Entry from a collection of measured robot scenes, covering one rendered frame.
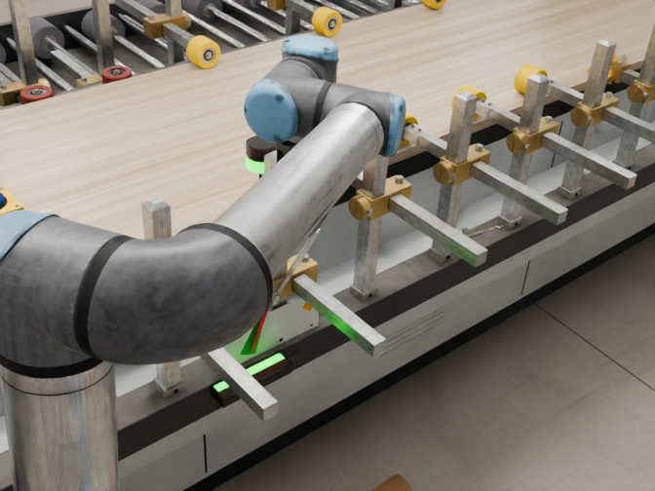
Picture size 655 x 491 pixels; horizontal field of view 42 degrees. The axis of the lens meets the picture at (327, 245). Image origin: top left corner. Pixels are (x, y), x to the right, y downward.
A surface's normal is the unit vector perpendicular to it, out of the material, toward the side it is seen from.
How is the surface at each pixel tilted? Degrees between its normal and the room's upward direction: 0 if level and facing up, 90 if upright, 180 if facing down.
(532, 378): 0
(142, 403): 0
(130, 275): 31
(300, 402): 90
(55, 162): 0
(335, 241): 90
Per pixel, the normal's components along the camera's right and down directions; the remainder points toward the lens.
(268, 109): -0.42, 0.51
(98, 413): 0.84, 0.33
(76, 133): 0.05, -0.81
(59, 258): -0.11, -0.47
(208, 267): 0.46, -0.44
